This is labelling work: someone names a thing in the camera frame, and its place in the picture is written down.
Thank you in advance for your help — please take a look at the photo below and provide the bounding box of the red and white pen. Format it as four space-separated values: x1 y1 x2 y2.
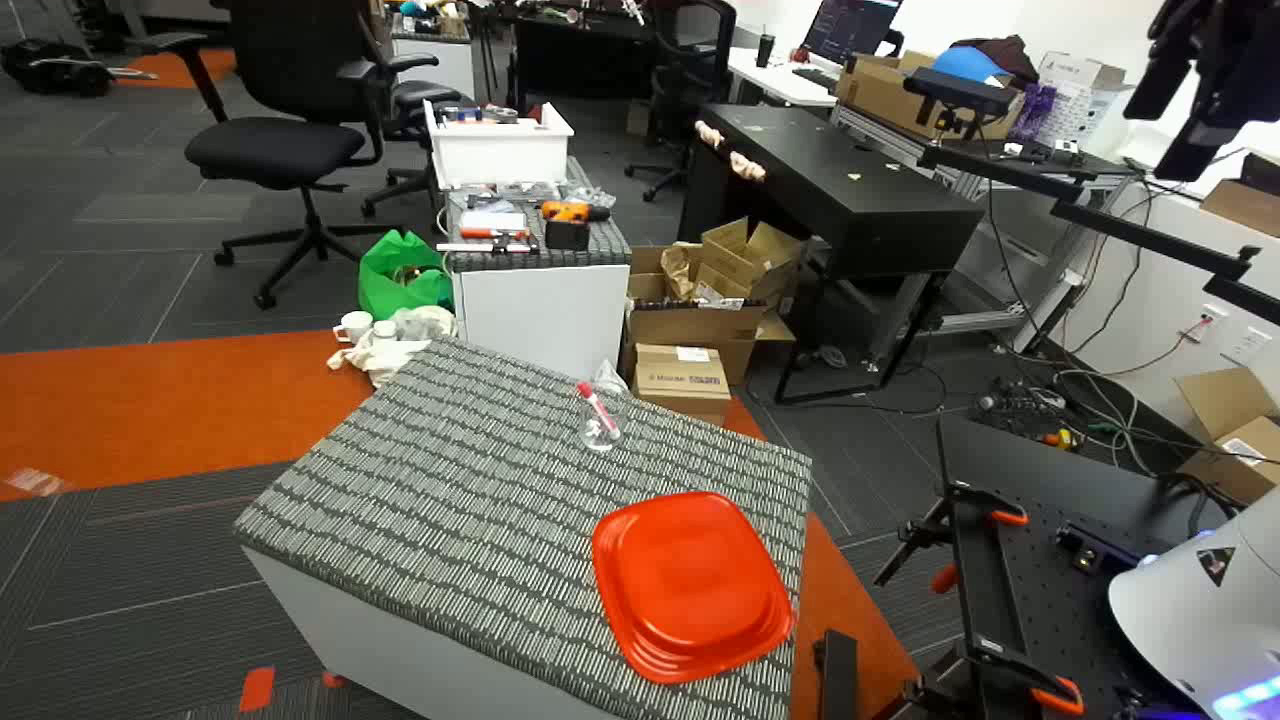
573 380 625 448

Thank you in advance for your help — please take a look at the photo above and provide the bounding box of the small white cabinet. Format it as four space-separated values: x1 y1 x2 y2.
449 258 633 387

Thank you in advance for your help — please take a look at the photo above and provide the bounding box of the orange and black tool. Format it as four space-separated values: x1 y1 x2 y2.
536 195 597 253

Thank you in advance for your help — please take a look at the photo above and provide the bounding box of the pile of small supplies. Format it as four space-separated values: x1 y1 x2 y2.
431 189 545 262

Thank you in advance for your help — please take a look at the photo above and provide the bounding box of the red square plastic plate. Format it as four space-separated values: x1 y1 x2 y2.
587 489 802 689

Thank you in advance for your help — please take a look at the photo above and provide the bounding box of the grey woven mat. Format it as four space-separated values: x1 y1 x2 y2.
233 336 817 720

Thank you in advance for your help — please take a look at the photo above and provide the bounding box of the white plastic storage bin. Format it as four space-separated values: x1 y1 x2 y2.
419 95 580 191

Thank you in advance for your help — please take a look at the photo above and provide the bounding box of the white cloth pile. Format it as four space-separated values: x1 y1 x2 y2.
323 300 460 391

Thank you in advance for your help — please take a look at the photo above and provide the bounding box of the black desk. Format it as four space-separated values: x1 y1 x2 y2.
677 101 989 408

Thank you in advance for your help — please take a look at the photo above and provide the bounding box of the green bag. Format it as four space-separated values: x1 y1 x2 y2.
357 223 457 324

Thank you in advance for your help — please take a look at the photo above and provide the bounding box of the black mesh office chair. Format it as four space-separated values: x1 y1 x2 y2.
621 0 741 207

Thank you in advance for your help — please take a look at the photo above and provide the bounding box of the dark background desk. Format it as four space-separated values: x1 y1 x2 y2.
512 5 660 103

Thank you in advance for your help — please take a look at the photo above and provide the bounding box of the white desk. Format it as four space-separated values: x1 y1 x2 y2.
726 46 844 113

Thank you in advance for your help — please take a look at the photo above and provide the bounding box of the cardboard box on desk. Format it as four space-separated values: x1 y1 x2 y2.
835 51 937 131

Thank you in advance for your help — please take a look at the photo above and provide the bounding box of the black flat bar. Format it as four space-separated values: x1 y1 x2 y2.
812 628 863 720

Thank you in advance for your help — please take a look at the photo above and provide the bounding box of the open laptop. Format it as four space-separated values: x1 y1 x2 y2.
797 0 909 72

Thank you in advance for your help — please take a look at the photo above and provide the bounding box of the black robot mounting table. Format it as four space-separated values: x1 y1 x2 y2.
915 413 1280 720

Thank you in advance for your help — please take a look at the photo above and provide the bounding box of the black swivel office chair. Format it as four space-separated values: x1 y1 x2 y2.
180 0 445 312

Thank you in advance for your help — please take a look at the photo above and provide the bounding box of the blue cloth item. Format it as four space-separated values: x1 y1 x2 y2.
929 46 1015 92

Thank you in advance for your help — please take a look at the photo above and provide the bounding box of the clear plastic container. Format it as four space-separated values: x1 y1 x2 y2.
1032 48 1131 152

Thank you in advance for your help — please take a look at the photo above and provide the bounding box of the clear plastic wrapper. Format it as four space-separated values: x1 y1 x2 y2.
4 466 63 500

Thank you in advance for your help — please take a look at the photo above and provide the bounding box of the large open cardboard box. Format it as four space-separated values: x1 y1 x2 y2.
1171 366 1280 513

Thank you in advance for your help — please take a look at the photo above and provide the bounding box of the cardboard box flap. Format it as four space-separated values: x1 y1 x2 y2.
1200 177 1280 245

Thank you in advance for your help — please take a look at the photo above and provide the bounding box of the dark hanging jacket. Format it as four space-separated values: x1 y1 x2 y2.
1119 0 1280 184

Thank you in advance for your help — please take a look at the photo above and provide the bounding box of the black bag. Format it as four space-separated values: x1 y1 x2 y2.
0 38 117 101

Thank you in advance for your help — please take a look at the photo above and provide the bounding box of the black clamp with orange handle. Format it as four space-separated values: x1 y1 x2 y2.
915 635 1094 720
871 482 1038 673

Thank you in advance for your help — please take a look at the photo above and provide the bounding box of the tangle of floor cables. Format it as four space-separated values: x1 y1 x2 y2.
975 366 1206 473

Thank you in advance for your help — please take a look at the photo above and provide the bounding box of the black metal frame rail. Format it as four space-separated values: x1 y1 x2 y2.
915 131 1280 327

